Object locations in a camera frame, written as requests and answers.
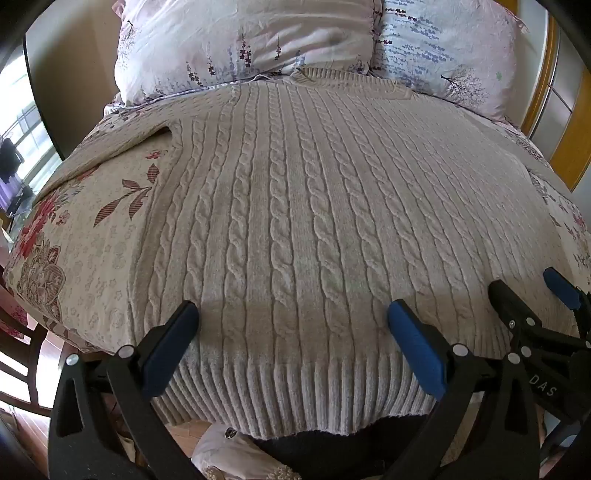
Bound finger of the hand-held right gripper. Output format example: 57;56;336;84
544;266;591;340
489;279;591;371

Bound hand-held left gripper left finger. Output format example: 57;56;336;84
48;300;218;480

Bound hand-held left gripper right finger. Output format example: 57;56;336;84
387;299;543;480

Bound beige cable knit sweater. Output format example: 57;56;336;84
41;67;580;439

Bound white beaded garment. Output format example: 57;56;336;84
191;422;305;480

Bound person's dark trousers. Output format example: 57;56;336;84
252;413;430;480

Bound floral bed sheet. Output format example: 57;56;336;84
2;90;591;356

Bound dark wooden chair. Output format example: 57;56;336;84
0;291;70;416

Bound window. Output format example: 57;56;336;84
0;60;52;222

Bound blue floral pillow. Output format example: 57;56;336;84
369;0;529;125

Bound pink floral pillow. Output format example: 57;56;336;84
113;0;384;109

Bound yellow wooden frame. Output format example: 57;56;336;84
522;9;591;192

